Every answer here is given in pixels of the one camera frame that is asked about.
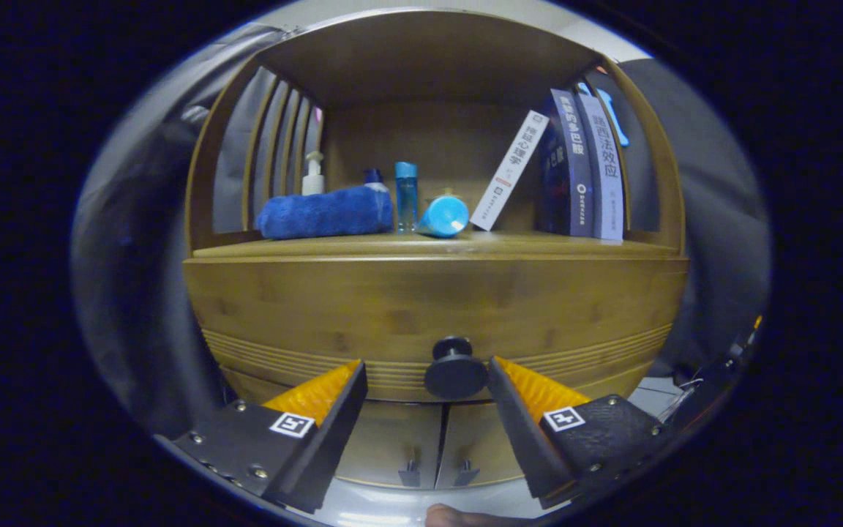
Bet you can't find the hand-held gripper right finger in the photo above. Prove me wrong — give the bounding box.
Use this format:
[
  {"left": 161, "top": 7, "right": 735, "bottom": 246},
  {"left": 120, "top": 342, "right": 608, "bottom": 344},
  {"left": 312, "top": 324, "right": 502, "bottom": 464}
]
[{"left": 486, "top": 356, "right": 675, "bottom": 509}]

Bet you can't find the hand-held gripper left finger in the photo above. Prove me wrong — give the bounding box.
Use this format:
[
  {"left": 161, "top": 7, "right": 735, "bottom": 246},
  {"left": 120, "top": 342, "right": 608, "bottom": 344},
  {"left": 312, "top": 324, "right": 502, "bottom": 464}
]
[{"left": 171, "top": 360, "right": 369, "bottom": 513}]

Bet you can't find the black round drawer knob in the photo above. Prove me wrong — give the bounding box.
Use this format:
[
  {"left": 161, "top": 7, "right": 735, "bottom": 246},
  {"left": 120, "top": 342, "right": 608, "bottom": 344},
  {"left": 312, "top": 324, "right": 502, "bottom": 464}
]
[{"left": 424, "top": 336, "right": 489, "bottom": 400}]

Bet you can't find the wooden drawer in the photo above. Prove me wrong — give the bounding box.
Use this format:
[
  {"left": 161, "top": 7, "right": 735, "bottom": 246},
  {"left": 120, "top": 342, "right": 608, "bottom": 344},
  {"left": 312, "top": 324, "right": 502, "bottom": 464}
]
[{"left": 182, "top": 255, "right": 689, "bottom": 403}]

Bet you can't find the blue squeeze tube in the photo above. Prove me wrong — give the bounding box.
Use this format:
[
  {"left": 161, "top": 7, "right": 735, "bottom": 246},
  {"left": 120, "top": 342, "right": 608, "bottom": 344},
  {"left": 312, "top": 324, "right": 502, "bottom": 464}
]
[{"left": 416, "top": 195, "right": 470, "bottom": 239}]

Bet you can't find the wooden cabinet door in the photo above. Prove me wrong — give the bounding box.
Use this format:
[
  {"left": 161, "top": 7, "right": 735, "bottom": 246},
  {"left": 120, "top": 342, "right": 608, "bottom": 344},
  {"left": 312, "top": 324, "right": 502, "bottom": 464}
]
[
  {"left": 334, "top": 399, "right": 446, "bottom": 490},
  {"left": 436, "top": 401, "right": 539, "bottom": 490}
]

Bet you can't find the wooden countertop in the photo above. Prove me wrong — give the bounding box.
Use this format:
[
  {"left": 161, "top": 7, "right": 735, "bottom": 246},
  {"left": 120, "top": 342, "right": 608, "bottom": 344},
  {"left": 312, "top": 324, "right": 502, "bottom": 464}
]
[{"left": 192, "top": 229, "right": 686, "bottom": 258}]

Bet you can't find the wooden cabinet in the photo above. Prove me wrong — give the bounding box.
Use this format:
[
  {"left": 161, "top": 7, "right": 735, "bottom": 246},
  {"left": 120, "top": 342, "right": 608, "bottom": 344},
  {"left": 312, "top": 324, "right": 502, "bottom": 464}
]
[{"left": 182, "top": 9, "right": 689, "bottom": 490}]

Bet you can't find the dark equipment with orange tip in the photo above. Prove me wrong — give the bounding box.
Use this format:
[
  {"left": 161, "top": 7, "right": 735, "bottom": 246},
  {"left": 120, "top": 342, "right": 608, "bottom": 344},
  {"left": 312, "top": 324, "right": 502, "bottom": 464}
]
[{"left": 667, "top": 315, "right": 763, "bottom": 433}]

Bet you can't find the blue rolled towel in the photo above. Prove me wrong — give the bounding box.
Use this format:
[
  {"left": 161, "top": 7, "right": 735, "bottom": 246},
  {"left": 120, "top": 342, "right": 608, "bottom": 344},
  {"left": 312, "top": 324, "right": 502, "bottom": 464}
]
[{"left": 256, "top": 185, "right": 394, "bottom": 240}]

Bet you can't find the white book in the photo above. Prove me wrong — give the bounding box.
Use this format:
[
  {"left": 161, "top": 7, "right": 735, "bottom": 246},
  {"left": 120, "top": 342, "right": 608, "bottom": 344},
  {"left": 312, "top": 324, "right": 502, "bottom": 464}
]
[{"left": 470, "top": 110, "right": 550, "bottom": 232}]

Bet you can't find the clear blue bottle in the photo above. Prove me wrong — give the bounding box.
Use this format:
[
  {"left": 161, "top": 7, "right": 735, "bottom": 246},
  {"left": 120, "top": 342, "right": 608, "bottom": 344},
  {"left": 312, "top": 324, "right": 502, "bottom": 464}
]
[{"left": 394, "top": 162, "right": 419, "bottom": 233}]

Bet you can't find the white pump bottle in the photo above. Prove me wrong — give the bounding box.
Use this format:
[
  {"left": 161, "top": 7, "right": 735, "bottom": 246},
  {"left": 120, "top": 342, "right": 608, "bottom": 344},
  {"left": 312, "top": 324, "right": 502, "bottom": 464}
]
[{"left": 301, "top": 151, "right": 325, "bottom": 195}]

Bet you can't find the dark blue book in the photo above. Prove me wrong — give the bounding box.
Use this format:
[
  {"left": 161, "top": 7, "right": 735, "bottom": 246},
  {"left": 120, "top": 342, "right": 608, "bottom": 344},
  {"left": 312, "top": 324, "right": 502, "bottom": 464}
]
[{"left": 536, "top": 89, "right": 594, "bottom": 238}]

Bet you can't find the light purple book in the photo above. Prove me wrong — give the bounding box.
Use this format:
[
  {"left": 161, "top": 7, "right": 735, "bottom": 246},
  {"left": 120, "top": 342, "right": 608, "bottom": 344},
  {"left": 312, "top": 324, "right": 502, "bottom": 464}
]
[{"left": 577, "top": 93, "right": 625, "bottom": 242}]

